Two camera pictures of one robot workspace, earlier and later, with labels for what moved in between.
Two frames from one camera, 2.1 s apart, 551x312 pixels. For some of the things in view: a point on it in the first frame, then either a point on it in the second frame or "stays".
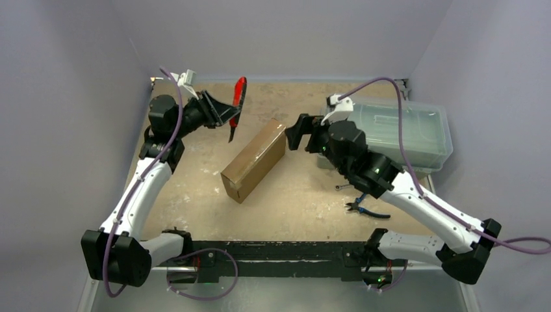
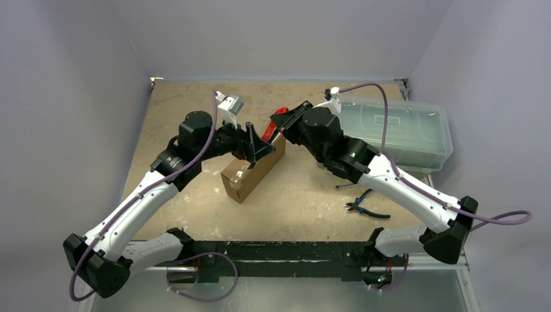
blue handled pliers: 355,205 stays
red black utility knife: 238,95 -> 272,130
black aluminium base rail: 279,260 stays
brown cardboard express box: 269,145 stays
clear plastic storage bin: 427,140 stays
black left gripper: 216,112 -> 258,148
